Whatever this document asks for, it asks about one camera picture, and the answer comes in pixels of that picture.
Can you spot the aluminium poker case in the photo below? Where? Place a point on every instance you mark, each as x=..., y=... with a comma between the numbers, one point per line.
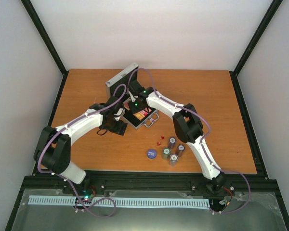
x=125, y=77

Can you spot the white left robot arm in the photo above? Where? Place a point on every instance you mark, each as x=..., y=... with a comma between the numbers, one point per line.
x=53, y=151

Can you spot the blue small blind button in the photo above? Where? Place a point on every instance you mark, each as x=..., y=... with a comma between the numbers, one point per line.
x=151, y=153

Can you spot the grey poker chip stack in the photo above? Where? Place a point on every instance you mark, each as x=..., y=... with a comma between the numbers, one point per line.
x=173, y=159

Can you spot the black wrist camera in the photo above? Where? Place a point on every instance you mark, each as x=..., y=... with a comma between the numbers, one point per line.
x=135, y=88
x=117, y=110

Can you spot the brown poker chip stack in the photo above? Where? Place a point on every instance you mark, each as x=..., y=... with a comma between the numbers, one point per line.
x=180, y=149

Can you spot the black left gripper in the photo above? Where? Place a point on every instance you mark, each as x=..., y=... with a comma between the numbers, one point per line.
x=119, y=130

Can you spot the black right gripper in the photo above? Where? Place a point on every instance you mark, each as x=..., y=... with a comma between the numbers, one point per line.
x=132, y=108

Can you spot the purple poker chip stack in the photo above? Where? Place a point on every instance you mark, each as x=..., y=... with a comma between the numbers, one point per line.
x=171, y=142

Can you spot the red card deck box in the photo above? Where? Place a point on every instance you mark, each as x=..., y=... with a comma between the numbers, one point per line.
x=126, y=105
x=141, y=116

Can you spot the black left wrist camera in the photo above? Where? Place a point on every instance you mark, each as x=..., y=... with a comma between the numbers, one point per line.
x=117, y=110

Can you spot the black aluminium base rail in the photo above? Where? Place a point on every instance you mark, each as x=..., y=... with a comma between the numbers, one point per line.
x=193, y=184

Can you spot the green poker chip stack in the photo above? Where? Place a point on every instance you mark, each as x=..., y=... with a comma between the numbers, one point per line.
x=166, y=153

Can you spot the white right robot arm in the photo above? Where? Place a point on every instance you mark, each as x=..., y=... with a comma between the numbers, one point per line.
x=188, y=129

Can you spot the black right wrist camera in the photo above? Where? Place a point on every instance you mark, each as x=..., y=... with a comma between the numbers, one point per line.
x=135, y=88

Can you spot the light blue cable duct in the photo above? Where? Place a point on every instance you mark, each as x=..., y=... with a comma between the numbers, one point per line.
x=121, y=202

